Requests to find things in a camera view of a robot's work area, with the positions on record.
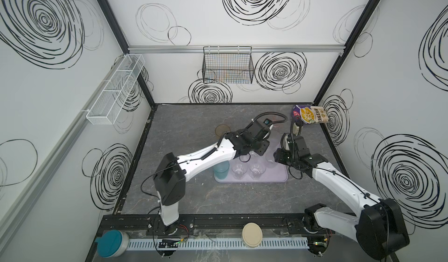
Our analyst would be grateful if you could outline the teal plastic cup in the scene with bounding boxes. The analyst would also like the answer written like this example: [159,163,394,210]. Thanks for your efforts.
[213,161,230,180]

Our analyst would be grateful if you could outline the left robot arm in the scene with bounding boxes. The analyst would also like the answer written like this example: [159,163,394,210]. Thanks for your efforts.
[147,119,274,227]

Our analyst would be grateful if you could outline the lilac plastic tray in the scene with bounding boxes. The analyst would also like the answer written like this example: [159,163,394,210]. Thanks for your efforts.
[214,149,288,183]

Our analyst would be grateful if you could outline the small spice jar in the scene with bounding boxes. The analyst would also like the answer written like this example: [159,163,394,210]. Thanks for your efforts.
[292,122,303,136]

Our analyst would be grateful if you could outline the snack bag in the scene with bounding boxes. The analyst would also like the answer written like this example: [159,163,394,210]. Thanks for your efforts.
[292,105,329,124]

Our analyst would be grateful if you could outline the yellow plastic cup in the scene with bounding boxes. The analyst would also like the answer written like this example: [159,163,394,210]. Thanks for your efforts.
[215,124,231,137]

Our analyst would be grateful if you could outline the beige round lid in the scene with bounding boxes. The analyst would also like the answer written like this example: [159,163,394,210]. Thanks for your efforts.
[241,222,263,248]

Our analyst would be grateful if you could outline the white wire shelf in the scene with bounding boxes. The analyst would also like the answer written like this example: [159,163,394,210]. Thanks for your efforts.
[86,54,145,125]

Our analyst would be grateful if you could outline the frosted dotted glass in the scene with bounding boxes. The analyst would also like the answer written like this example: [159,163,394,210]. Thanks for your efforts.
[249,162,267,180]
[265,150,278,169]

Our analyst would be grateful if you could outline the clear glass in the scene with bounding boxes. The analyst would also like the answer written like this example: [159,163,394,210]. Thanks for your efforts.
[232,162,248,179]

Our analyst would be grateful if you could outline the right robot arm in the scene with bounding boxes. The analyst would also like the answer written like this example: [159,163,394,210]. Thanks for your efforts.
[274,134,410,260]

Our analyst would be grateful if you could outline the white cable duct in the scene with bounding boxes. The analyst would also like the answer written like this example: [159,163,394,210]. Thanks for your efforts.
[126,236,310,252]

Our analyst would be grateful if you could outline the black mounting rail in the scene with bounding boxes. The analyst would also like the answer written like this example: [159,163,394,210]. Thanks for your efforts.
[98,213,330,236]

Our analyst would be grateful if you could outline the black wire basket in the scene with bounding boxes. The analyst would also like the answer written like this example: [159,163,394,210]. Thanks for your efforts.
[201,46,255,84]

